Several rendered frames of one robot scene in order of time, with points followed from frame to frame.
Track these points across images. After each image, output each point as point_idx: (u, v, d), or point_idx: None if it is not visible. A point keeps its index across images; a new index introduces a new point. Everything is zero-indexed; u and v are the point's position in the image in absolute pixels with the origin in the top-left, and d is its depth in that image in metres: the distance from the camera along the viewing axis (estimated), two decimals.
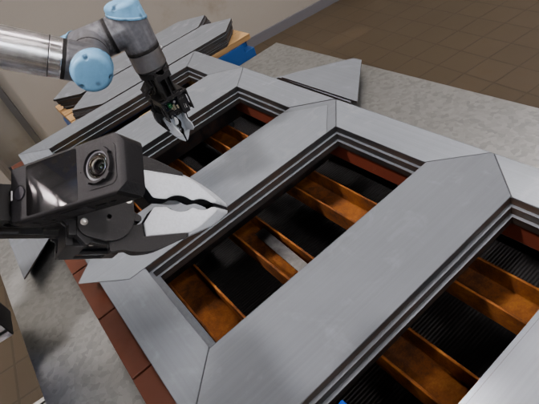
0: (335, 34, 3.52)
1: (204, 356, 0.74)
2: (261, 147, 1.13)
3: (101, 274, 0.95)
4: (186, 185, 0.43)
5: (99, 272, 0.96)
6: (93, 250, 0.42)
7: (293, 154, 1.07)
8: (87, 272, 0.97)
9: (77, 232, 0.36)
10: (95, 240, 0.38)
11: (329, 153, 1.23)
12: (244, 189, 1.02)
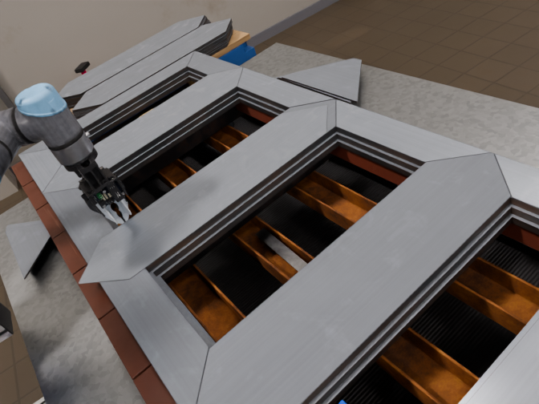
0: (335, 34, 3.52)
1: (204, 356, 0.74)
2: (261, 147, 1.13)
3: (101, 274, 0.95)
4: None
5: (99, 272, 0.96)
6: None
7: (293, 154, 1.07)
8: (87, 272, 0.97)
9: None
10: None
11: (329, 153, 1.23)
12: (244, 189, 1.02)
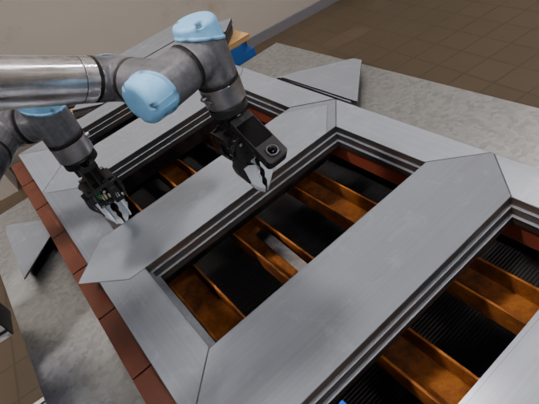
0: (335, 34, 3.52)
1: (204, 356, 0.74)
2: None
3: (101, 274, 0.95)
4: (269, 171, 0.89)
5: (99, 272, 0.96)
6: (221, 147, 0.87)
7: (293, 154, 1.07)
8: (87, 272, 0.97)
9: (235, 145, 0.81)
10: (233, 151, 0.83)
11: (329, 153, 1.23)
12: (244, 189, 1.02)
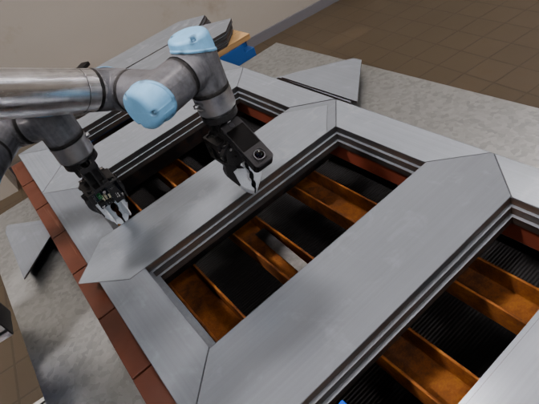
0: (335, 34, 3.52)
1: (204, 356, 0.74)
2: None
3: (101, 274, 0.95)
4: (257, 174, 0.95)
5: (99, 272, 0.96)
6: (213, 151, 0.93)
7: (293, 154, 1.07)
8: (87, 272, 0.97)
9: (225, 149, 0.87)
10: (224, 155, 0.89)
11: (329, 153, 1.23)
12: (244, 189, 1.03)
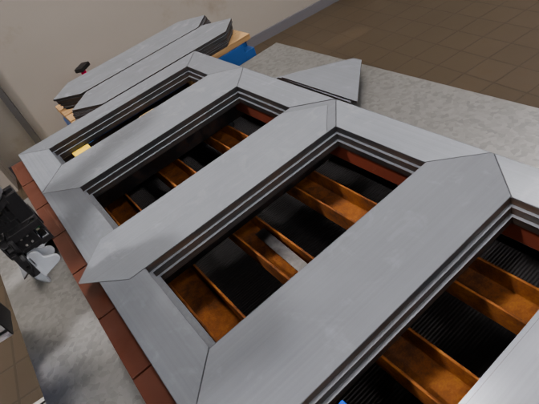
0: (335, 34, 3.52)
1: (204, 356, 0.74)
2: (261, 147, 1.13)
3: (101, 274, 0.95)
4: (32, 275, 0.87)
5: (99, 272, 0.96)
6: None
7: (293, 154, 1.07)
8: (87, 272, 0.97)
9: None
10: None
11: (329, 153, 1.23)
12: (244, 189, 1.03)
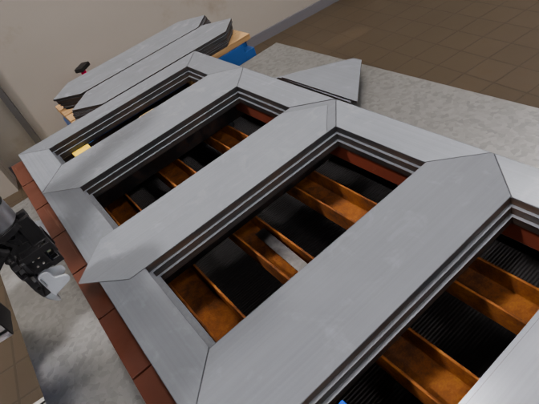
0: (335, 34, 3.52)
1: (204, 356, 0.74)
2: (261, 147, 1.13)
3: (101, 274, 0.95)
4: (42, 294, 0.90)
5: (99, 272, 0.96)
6: None
7: (293, 154, 1.07)
8: (87, 272, 0.97)
9: None
10: None
11: (329, 153, 1.23)
12: (244, 189, 1.03)
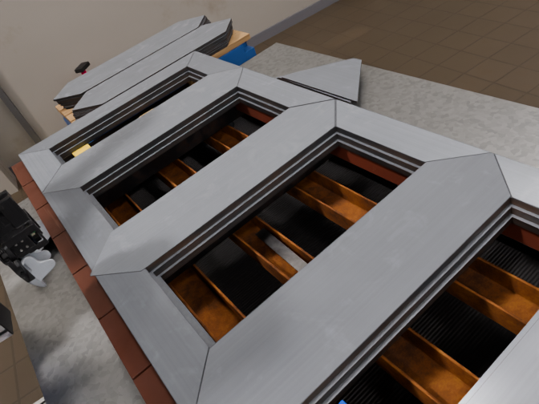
0: (335, 34, 3.52)
1: (204, 356, 0.74)
2: (269, 141, 1.14)
3: (112, 266, 0.96)
4: (27, 280, 0.87)
5: (110, 264, 0.97)
6: None
7: (301, 147, 1.08)
8: (99, 264, 0.98)
9: None
10: None
11: (329, 153, 1.23)
12: (253, 182, 1.03)
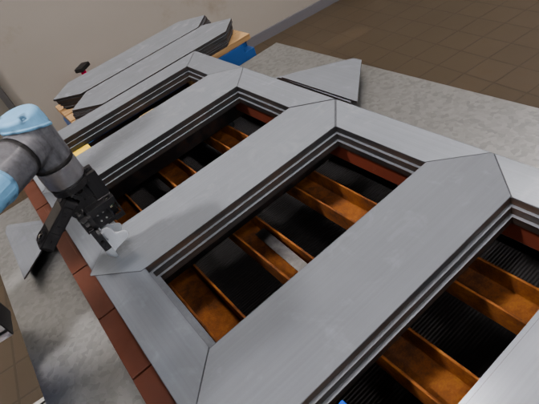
0: (335, 34, 3.52)
1: (204, 356, 0.74)
2: (269, 141, 1.14)
3: (112, 266, 0.96)
4: (103, 249, 0.94)
5: (110, 264, 0.97)
6: None
7: (301, 147, 1.08)
8: (99, 264, 0.98)
9: None
10: None
11: (329, 153, 1.23)
12: (253, 182, 1.03)
